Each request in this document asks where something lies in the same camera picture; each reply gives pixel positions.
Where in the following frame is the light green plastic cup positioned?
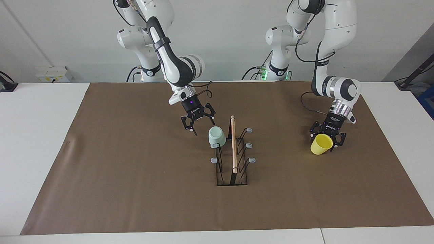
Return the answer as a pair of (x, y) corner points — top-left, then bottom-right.
(208, 126), (227, 148)

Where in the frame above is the blue crate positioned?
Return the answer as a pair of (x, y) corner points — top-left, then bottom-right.
(418, 86), (434, 119)

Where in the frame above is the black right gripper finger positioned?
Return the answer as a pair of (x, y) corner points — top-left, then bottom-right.
(203, 103), (216, 125)
(181, 117), (198, 136)

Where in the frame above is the yellow plastic cup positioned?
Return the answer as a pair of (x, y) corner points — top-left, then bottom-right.
(311, 134), (334, 155)

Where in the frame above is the black stand pole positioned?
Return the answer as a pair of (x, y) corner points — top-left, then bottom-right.
(395, 54), (434, 90)

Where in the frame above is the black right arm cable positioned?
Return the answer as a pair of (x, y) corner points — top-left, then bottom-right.
(114, 0), (213, 99)

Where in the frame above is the black base cable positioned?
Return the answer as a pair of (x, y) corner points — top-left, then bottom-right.
(241, 66), (268, 81)
(127, 66), (141, 82)

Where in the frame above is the brown table mat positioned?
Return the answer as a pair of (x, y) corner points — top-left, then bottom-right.
(20, 81), (434, 235)

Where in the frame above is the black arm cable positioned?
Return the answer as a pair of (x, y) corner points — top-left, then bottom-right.
(294, 0), (337, 114)
(114, 0), (213, 99)

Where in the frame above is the black table clamp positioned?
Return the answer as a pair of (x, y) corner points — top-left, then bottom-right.
(0, 71), (18, 92)

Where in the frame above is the black wire cup rack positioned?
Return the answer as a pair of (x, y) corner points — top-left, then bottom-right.
(210, 115), (256, 186)

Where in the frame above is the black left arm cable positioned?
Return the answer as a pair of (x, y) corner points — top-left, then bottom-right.
(294, 0), (337, 114)

